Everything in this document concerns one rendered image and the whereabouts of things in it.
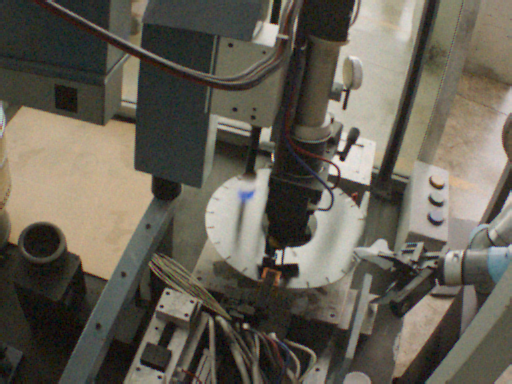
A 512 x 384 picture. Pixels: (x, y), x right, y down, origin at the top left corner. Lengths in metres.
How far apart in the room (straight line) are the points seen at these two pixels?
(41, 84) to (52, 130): 0.79
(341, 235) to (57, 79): 0.66
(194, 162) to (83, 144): 0.88
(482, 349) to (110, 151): 1.41
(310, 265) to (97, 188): 0.64
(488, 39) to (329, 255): 3.35
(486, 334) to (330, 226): 0.91
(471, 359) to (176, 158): 0.59
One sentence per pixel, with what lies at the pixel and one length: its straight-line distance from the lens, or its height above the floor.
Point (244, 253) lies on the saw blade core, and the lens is 1.15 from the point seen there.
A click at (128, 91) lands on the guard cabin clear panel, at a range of 1.77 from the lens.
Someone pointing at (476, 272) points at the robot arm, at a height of 1.05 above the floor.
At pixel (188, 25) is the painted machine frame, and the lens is 0.72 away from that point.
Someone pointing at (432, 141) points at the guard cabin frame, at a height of 0.95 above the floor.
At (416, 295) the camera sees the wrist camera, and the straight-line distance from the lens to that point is 1.16.
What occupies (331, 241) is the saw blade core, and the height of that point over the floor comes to 0.95.
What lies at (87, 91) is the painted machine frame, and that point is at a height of 1.30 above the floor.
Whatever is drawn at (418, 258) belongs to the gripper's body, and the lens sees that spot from 1.19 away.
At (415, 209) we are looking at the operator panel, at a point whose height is 0.90.
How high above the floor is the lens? 1.81
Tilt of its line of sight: 42 degrees down
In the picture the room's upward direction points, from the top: 10 degrees clockwise
